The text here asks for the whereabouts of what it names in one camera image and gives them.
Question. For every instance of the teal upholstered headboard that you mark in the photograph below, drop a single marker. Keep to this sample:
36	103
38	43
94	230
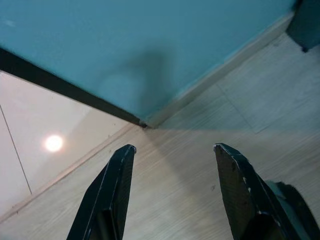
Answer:
306	22

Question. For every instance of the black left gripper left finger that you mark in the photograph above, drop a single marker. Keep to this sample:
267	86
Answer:
110	190

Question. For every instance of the beige floor threshold strip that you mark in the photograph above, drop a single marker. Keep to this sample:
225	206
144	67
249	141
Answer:
75	166

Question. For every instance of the beige baseboard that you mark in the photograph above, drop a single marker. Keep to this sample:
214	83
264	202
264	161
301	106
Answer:
225	67

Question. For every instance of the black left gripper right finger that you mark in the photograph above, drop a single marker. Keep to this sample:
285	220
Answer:
242	195

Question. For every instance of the black wall edge trim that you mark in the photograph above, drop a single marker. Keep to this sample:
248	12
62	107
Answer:
62	86

